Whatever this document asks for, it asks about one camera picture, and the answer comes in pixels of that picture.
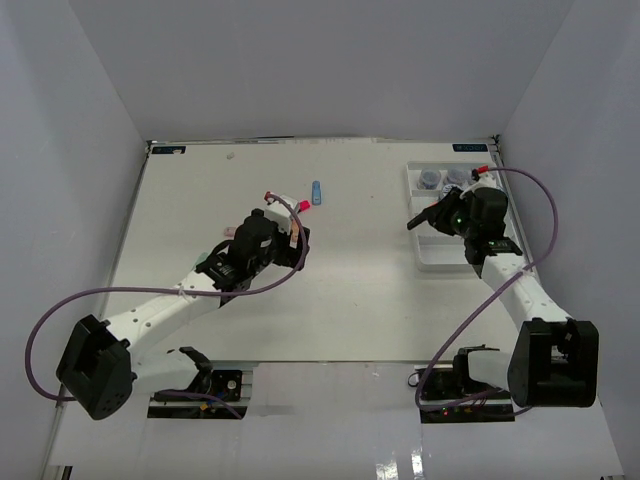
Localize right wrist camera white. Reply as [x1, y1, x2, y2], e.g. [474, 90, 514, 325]
[461, 165, 500, 196]

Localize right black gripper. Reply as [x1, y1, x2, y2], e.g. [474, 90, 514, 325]
[423, 187, 477, 240]

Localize clear jar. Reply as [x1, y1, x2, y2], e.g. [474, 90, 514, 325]
[446, 169, 468, 186]

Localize blue label sticker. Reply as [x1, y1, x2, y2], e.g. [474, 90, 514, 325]
[452, 143, 488, 153]
[151, 145, 186, 155]

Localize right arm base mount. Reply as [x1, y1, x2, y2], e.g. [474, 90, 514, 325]
[419, 364, 515, 425]

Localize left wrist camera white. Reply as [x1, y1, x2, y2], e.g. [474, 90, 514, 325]
[264, 192, 300, 234]

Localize left blue label sticker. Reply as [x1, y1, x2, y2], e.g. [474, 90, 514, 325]
[151, 145, 186, 155]

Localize right blue label sticker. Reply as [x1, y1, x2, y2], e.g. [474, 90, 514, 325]
[452, 143, 488, 153]

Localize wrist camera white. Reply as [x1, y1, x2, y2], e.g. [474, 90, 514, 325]
[461, 165, 500, 196]
[264, 192, 300, 234]

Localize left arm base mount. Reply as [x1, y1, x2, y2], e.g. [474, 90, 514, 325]
[147, 370, 251, 420]

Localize white compartment tray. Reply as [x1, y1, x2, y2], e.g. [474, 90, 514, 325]
[405, 161, 482, 276]

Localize pink cap black highlighter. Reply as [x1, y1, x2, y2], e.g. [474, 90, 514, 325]
[298, 200, 311, 213]

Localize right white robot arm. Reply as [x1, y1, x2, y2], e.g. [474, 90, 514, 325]
[407, 187, 599, 408]

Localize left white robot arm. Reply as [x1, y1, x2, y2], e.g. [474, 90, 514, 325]
[56, 204, 311, 420]

